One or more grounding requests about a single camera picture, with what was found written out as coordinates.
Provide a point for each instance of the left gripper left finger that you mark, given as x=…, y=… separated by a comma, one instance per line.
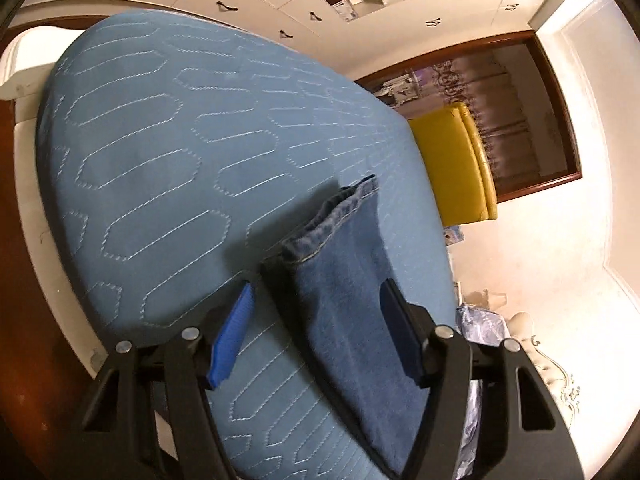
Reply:
x=146, y=414

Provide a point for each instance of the dark blue denim jeans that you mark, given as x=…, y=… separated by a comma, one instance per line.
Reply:
x=325, y=278

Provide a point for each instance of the teal quilted bed mattress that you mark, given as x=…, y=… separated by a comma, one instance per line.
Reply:
x=173, y=155

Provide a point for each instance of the patterned purple curtain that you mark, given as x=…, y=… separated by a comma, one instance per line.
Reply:
x=526, y=139

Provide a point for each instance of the yellow leather armchair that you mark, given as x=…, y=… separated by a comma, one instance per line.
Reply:
x=457, y=165

